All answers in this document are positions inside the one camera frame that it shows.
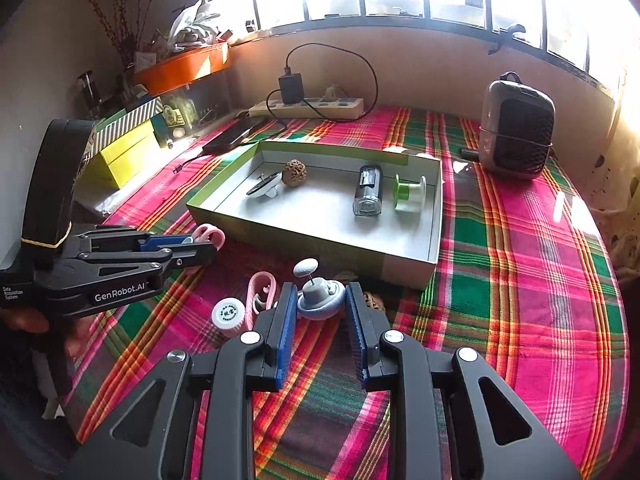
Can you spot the polka dot curtain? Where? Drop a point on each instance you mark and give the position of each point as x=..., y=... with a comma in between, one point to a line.
x=613, y=188

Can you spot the grey white knob gadget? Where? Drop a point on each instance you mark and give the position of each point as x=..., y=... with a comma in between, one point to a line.
x=319, y=299

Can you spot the black phone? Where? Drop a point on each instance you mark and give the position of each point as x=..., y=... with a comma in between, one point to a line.
x=233, y=136

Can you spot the green white spool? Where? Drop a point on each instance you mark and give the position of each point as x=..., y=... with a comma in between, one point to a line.
x=409, y=196

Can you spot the black charger adapter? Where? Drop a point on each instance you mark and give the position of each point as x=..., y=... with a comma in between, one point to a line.
x=291, y=87

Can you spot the orange planter tray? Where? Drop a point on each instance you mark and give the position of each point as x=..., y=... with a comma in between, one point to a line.
x=184, y=68

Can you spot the small green figurine card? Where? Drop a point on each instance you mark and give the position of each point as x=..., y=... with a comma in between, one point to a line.
x=172, y=117

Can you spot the pink clip with green pads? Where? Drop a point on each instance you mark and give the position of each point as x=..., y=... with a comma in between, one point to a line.
x=261, y=293

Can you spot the grey portable heater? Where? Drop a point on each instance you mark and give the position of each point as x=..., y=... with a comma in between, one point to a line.
x=516, y=128

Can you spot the pink case with green pad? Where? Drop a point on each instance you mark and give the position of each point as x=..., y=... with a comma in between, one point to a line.
x=207, y=233

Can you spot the black bike light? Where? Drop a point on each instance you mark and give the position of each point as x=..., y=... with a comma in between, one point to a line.
x=368, y=194

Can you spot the small brown walnut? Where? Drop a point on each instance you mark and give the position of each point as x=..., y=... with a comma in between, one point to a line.
x=374, y=302

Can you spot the large brown walnut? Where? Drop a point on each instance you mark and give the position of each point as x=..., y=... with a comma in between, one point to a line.
x=294, y=173

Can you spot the potted succulent plant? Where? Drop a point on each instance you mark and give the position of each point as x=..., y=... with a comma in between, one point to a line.
x=197, y=27

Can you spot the person left hand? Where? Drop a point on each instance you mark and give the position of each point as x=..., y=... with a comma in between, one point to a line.
x=29, y=320

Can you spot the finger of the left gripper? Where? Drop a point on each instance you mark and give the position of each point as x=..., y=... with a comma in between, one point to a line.
x=128, y=239
x=99, y=267

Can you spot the green white cardboard box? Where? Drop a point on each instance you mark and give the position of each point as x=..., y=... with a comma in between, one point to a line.
x=316, y=219

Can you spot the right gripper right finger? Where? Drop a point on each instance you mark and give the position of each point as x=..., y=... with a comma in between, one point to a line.
x=451, y=414

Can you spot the striped box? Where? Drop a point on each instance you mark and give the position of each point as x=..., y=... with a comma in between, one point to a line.
x=109, y=131

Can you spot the yellow box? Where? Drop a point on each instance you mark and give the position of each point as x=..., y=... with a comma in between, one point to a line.
x=122, y=160

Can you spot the beige power strip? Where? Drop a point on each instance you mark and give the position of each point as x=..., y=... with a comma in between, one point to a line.
x=342, y=108

